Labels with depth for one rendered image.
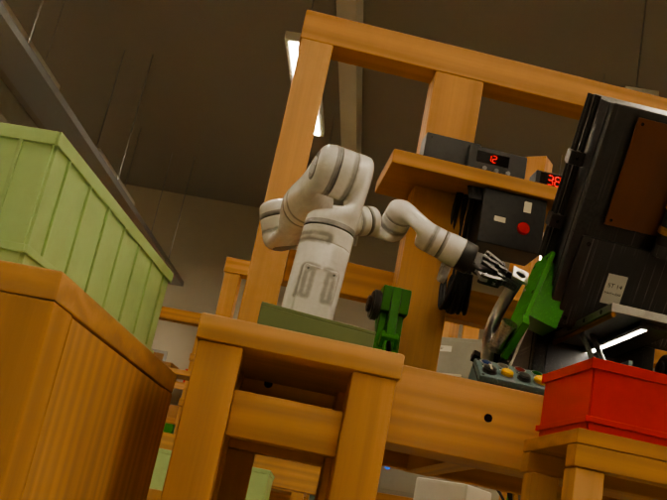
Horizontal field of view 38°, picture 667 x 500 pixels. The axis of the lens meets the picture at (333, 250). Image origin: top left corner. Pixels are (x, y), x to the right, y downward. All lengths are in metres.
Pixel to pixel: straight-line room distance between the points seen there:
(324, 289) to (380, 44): 1.25
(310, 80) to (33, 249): 1.58
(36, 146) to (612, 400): 0.97
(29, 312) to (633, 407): 0.97
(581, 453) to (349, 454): 0.37
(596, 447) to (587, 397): 0.09
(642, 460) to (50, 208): 0.97
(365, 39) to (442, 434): 1.28
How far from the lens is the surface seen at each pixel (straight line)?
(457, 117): 2.69
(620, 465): 1.59
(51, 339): 1.14
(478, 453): 1.85
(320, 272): 1.61
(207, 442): 1.45
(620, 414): 1.63
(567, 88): 2.83
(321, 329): 1.54
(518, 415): 1.88
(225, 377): 1.46
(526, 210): 2.53
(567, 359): 2.36
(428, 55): 2.75
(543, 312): 2.19
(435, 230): 2.26
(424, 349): 2.48
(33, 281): 1.14
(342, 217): 1.65
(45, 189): 1.19
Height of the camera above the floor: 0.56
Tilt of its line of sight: 17 degrees up
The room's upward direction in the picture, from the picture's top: 12 degrees clockwise
